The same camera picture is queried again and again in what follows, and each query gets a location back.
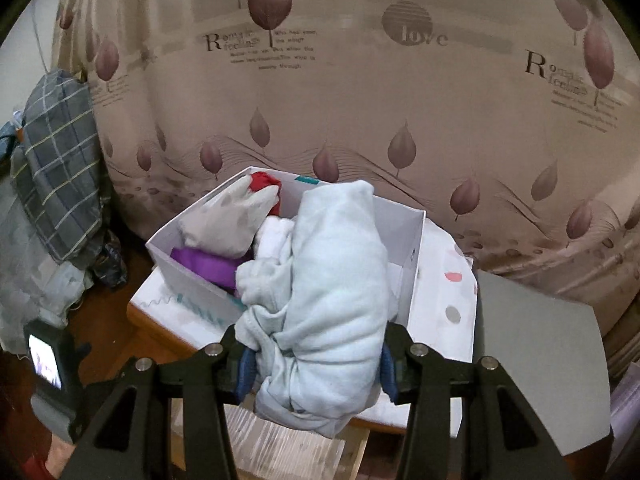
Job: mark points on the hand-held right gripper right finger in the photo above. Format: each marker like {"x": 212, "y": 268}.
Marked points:
{"x": 388, "y": 377}

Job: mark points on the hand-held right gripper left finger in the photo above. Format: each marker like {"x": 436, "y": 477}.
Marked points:
{"x": 246, "y": 372}

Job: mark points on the wooden drawer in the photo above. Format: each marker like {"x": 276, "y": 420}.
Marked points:
{"x": 357, "y": 452}

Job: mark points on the pale blue fleece underwear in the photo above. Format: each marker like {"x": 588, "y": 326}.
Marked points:
{"x": 325, "y": 310}

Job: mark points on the purple underwear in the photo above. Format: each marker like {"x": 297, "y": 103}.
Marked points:
{"x": 205, "y": 265}

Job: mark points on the white shoe box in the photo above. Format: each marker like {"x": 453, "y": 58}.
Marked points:
{"x": 405, "y": 240}

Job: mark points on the white grey patterned underwear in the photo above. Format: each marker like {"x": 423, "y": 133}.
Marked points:
{"x": 220, "y": 225}

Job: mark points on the red underwear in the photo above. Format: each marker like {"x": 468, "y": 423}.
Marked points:
{"x": 260, "y": 182}

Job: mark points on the white paper drawer liner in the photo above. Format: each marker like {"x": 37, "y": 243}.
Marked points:
{"x": 280, "y": 440}

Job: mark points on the white dotted paper cover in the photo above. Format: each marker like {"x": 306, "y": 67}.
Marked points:
{"x": 445, "y": 310}

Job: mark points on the wooden nightstand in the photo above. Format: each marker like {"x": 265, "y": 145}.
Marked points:
{"x": 165, "y": 327}

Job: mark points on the grey board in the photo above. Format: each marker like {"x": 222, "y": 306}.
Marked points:
{"x": 540, "y": 360}

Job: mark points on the grey plaid cloth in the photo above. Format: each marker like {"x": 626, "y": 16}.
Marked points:
{"x": 60, "y": 160}

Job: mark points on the white paper sheets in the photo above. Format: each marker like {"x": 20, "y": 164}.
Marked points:
{"x": 627, "y": 405}

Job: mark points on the patterned beige curtain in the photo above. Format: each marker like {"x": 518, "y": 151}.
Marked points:
{"x": 400, "y": 110}

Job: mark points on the blue cloth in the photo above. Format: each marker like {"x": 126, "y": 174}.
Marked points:
{"x": 9, "y": 135}

